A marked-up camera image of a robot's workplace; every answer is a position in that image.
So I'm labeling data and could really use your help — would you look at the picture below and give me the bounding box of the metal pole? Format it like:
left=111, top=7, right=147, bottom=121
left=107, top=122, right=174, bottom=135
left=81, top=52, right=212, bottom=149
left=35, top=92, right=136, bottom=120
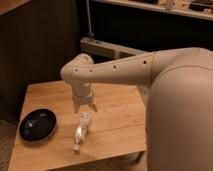
left=86, top=0, right=94, bottom=41

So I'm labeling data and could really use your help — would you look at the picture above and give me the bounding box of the wooden shelf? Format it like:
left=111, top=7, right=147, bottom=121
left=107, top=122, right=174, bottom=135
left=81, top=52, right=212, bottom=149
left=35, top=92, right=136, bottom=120
left=92, top=0, right=213, bottom=21

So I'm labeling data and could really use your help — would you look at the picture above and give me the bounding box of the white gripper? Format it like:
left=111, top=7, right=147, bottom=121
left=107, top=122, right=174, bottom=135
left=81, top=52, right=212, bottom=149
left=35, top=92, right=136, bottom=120
left=72, top=91, right=98, bottom=113

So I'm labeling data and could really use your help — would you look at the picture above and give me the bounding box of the clear plastic bottle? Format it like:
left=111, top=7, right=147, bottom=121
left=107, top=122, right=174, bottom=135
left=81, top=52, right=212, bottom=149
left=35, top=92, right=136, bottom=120
left=73, top=113, right=92, bottom=154

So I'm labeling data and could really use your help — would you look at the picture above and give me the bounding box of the grey metal beam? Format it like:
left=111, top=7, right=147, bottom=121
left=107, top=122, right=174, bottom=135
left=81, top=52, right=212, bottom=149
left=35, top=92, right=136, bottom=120
left=80, top=37, right=144, bottom=59

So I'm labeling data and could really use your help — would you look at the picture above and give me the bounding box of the black ceramic bowl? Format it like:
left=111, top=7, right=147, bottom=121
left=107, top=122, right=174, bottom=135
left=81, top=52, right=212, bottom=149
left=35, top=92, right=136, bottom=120
left=19, top=108, right=57, bottom=143

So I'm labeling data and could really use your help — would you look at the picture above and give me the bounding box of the wooden table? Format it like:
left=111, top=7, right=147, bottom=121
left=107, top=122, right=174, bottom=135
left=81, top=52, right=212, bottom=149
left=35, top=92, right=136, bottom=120
left=8, top=81, right=146, bottom=171

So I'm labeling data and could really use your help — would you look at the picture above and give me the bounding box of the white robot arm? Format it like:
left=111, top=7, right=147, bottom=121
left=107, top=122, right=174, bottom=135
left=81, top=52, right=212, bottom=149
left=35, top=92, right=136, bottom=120
left=60, top=47, right=213, bottom=171

